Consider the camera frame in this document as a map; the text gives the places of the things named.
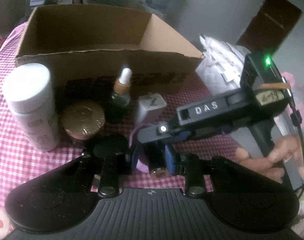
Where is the black cylinder gold cap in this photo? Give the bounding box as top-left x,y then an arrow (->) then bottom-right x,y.
143,142 -> 168,180

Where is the dropper bottle white cap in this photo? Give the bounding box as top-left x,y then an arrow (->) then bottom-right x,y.
111,67 -> 132,108

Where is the white lidded plastic jar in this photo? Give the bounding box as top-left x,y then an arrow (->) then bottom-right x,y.
2,63 -> 59,152

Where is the person's right hand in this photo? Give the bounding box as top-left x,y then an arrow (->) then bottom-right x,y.
235,135 -> 304,183

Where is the pink checkered tablecloth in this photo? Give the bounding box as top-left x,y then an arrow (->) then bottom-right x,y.
0,22 -> 236,209

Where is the purple round lid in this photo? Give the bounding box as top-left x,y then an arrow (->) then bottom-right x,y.
129,124 -> 152,174

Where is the round bronze lid jar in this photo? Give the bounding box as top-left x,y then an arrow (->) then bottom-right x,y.
61,101 -> 105,140

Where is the white crumpled cloth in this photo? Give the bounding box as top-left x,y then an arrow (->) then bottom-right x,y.
196,34 -> 250,95

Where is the dark brown door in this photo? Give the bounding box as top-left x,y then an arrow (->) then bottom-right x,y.
236,0 -> 302,54

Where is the brown cardboard box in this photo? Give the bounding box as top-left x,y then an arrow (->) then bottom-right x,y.
15,4 -> 203,95

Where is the black cable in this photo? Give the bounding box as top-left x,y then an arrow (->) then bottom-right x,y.
281,76 -> 304,201

